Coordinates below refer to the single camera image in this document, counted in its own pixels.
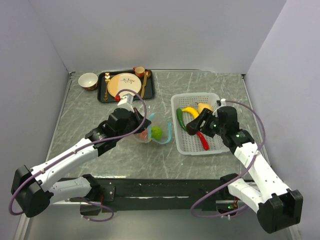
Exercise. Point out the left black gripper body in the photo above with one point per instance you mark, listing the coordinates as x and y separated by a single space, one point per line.
134 123

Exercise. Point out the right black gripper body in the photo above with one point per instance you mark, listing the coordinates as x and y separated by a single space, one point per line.
215 128

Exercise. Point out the yellow toy banana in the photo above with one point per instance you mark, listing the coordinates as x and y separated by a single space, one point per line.
191 111

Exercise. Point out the red chili pepper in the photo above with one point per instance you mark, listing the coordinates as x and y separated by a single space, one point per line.
203 141

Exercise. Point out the yellow toy potato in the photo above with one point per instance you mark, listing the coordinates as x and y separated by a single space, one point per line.
201 106

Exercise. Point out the orange toy pumpkin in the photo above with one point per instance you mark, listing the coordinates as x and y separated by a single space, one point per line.
144 136

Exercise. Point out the green toy fruit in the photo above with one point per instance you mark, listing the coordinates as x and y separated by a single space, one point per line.
156 133

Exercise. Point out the clear zip top bag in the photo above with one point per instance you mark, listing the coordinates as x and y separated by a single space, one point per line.
159 120

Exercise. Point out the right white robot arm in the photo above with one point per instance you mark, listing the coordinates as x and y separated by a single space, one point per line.
277 206

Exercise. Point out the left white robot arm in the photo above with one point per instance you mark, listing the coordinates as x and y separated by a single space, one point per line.
34 189

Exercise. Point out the white plastic basket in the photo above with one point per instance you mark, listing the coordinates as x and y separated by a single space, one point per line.
191 144

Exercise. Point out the green chili pepper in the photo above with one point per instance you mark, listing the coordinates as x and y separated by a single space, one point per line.
179 116

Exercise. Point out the black serving tray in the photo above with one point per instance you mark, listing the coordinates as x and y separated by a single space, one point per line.
101 86

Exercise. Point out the orange and cream plate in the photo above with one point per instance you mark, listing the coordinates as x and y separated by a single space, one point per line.
123 81

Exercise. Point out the gold fork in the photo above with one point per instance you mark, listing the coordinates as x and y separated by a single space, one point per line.
106 80

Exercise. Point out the white and red bowl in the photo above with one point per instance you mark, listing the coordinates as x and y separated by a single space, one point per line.
88 81

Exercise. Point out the orange cup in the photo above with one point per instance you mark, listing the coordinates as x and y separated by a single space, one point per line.
139 71

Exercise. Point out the gold knife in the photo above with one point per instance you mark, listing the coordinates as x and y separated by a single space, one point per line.
142 91

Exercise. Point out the gold spoon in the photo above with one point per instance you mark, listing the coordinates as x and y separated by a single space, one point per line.
148 73

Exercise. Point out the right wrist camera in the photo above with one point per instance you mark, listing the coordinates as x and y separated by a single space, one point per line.
222 102

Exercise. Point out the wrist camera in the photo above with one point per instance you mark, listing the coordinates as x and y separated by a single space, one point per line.
125 101
222 102

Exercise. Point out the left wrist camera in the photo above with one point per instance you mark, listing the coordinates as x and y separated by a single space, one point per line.
125 101

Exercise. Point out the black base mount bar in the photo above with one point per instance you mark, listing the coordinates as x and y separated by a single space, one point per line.
129 194

